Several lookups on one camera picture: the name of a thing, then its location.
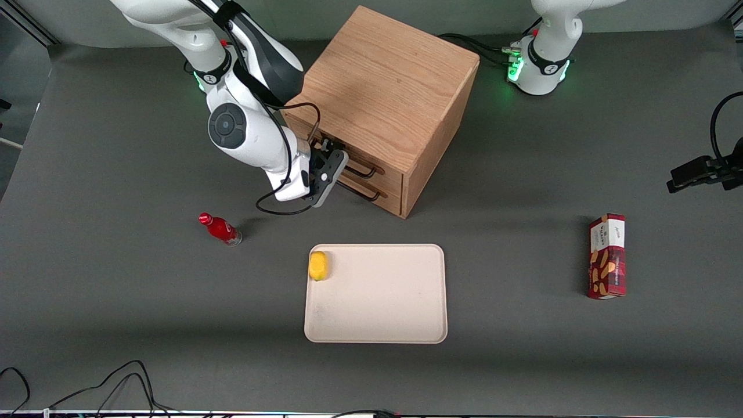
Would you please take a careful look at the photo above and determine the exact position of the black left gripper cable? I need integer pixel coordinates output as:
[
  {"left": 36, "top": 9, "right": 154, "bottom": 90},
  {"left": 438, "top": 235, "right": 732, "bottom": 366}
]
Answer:
[{"left": 710, "top": 91, "right": 743, "bottom": 164}]

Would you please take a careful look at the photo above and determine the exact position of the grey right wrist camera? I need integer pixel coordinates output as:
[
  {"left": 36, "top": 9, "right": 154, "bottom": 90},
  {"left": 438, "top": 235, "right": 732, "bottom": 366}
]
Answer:
[{"left": 305, "top": 150, "right": 350, "bottom": 208}]

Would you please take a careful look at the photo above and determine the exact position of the black metal drawer handle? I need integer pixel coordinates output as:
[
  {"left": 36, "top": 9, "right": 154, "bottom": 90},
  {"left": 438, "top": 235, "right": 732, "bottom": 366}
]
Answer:
[
  {"left": 313, "top": 137, "right": 378, "bottom": 179},
  {"left": 336, "top": 181, "right": 383, "bottom": 203}
]

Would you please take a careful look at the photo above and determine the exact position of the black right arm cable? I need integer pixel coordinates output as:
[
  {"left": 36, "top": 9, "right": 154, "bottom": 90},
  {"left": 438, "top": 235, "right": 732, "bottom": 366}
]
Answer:
[{"left": 189, "top": 0, "right": 322, "bottom": 217}]

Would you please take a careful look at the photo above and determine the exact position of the beige plastic tray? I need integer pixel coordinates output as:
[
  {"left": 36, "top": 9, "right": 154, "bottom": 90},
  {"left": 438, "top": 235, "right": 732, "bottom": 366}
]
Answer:
[{"left": 304, "top": 243, "right": 448, "bottom": 344}]

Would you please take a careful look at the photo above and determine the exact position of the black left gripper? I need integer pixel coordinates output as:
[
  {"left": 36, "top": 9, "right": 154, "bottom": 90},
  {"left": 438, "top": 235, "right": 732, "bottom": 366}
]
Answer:
[{"left": 666, "top": 136, "right": 743, "bottom": 194}]

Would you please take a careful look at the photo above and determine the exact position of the black left base cable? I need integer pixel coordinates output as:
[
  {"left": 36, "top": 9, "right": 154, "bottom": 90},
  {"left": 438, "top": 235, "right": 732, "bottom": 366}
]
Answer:
[
  {"left": 459, "top": 39, "right": 514, "bottom": 67},
  {"left": 438, "top": 33, "right": 514, "bottom": 59}
]

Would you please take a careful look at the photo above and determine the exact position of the yellow toy lemon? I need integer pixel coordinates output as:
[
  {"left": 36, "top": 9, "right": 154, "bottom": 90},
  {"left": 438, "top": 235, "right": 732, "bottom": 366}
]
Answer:
[{"left": 308, "top": 250, "right": 330, "bottom": 282}]

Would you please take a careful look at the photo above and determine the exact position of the wooden drawer cabinet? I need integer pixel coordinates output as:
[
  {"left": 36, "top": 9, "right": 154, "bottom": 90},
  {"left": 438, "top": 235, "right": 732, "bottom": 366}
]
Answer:
[{"left": 279, "top": 5, "right": 481, "bottom": 219}]

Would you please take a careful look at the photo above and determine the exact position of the red bottle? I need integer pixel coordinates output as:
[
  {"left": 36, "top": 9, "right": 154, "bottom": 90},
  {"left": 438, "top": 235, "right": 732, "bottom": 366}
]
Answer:
[{"left": 198, "top": 212, "right": 243, "bottom": 247}]

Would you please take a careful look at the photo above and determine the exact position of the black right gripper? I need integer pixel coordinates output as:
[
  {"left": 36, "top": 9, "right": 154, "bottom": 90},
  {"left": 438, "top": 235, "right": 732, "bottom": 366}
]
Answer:
[{"left": 308, "top": 138, "right": 348, "bottom": 187}]

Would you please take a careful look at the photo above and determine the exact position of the red snack box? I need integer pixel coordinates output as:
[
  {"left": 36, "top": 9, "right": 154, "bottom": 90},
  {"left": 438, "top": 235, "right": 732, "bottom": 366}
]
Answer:
[{"left": 586, "top": 213, "right": 627, "bottom": 300}]

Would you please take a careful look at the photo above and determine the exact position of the black floor cable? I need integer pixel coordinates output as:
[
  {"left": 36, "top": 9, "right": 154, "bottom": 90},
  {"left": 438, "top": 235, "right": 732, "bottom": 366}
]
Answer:
[
  {"left": 93, "top": 372, "right": 172, "bottom": 418},
  {"left": 0, "top": 367, "right": 31, "bottom": 416},
  {"left": 46, "top": 360, "right": 175, "bottom": 418},
  {"left": 330, "top": 409, "right": 402, "bottom": 418}
]

